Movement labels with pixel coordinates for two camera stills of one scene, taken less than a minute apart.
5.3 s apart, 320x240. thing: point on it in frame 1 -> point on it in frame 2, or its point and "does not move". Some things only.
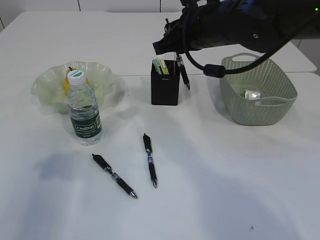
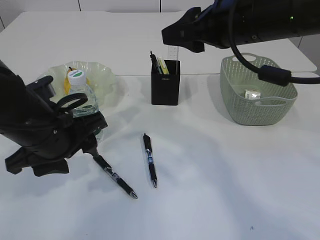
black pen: [148, 144] does not move
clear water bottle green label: [84, 111] does not move
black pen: [105, 165] does not move
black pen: [183, 71] -> [155, 68]
